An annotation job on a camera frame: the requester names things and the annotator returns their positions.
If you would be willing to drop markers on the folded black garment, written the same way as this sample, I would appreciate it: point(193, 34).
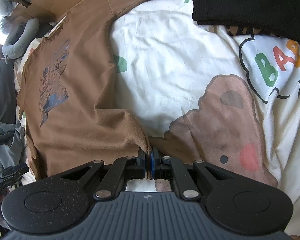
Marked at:
point(279, 17)

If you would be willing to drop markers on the cream bear print bedsheet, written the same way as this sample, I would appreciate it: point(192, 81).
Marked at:
point(200, 93)

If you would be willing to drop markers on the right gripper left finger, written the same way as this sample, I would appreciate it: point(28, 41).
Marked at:
point(120, 171)

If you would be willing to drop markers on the grey neck pillow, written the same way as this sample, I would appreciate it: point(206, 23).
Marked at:
point(19, 39)

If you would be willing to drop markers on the dark grey pillow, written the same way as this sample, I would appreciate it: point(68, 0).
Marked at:
point(8, 93)

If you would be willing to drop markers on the brown t-shirt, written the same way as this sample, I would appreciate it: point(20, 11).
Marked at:
point(67, 94)

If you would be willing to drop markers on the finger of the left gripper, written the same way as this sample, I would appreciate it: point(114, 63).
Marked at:
point(13, 173)

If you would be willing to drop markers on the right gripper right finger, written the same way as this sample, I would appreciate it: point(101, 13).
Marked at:
point(174, 170)

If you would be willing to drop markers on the grey-blue sweatshirt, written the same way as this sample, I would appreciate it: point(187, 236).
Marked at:
point(12, 144)

